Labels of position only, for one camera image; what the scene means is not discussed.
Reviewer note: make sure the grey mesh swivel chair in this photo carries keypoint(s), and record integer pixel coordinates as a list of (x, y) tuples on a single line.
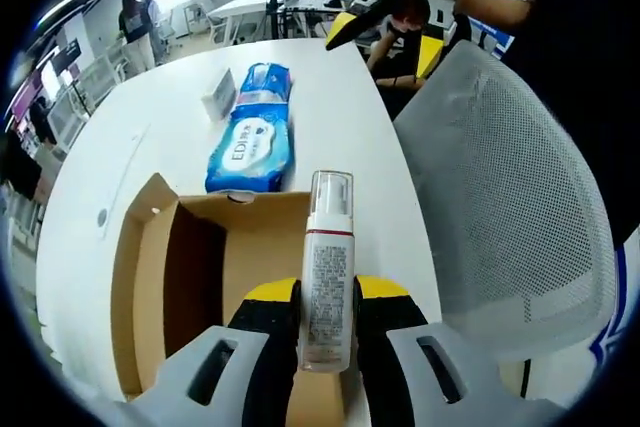
[(500, 197)]

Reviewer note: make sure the brown cardboard shoe box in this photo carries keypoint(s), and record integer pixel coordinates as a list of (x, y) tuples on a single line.
[(260, 257)]

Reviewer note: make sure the plain blue soft pack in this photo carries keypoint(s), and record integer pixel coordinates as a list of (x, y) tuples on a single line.
[(265, 79)]

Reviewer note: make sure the small white card stand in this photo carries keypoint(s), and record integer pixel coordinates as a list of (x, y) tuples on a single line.
[(218, 94)]

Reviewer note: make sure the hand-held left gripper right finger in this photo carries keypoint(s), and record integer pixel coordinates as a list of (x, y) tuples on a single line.
[(415, 387)]

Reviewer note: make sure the blue wipes pack cloud label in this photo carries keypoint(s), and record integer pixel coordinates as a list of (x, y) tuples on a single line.
[(250, 152)]

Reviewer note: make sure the person's dark shirt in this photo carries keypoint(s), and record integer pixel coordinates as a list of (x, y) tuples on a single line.
[(575, 72)]

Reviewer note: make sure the white pump bottle clear cap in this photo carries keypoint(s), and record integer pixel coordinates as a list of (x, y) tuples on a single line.
[(327, 287)]

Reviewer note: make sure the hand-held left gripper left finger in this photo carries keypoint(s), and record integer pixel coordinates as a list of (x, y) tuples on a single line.
[(210, 387)]

